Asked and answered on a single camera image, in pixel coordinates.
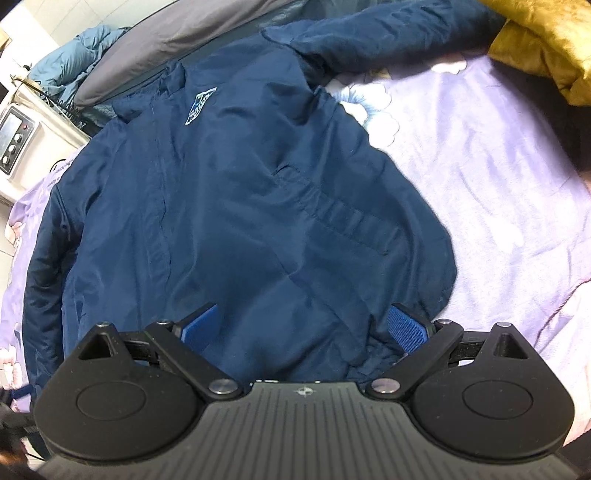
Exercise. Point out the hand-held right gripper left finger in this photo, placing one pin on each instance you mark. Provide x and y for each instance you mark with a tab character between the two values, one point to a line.
202	324

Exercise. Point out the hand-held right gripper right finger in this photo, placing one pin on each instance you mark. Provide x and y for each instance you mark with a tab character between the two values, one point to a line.
406	328

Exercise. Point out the navy blue jacket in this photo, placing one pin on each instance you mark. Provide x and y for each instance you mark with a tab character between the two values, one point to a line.
231	207

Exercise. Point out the purple floral bedsheet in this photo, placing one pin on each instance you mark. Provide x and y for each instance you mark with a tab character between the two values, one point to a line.
485	184

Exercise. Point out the white appliance with control panel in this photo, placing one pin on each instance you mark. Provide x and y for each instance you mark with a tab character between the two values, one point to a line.
18	131

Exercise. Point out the grey pillow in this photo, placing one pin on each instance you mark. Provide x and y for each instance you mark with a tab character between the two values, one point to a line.
184	39

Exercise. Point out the golden yellow blanket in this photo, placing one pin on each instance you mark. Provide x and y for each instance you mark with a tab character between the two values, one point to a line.
545	46

